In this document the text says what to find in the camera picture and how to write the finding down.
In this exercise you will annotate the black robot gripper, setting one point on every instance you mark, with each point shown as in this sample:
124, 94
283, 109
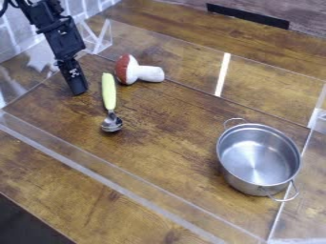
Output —
58, 27

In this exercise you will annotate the red white plush mushroom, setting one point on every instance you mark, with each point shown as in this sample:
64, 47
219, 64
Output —
130, 71

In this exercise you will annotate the green handled metal spoon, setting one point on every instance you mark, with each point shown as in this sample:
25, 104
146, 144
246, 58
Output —
111, 123

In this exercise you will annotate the clear acrylic triangle stand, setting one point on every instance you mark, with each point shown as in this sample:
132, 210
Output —
96, 41

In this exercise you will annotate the black bar on table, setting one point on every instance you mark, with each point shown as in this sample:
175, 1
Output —
249, 16

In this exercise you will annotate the stainless steel pot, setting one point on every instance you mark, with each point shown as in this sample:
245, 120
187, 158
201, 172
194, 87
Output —
259, 159

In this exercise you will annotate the clear acrylic enclosure wall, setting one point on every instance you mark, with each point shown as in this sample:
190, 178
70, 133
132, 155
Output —
146, 185

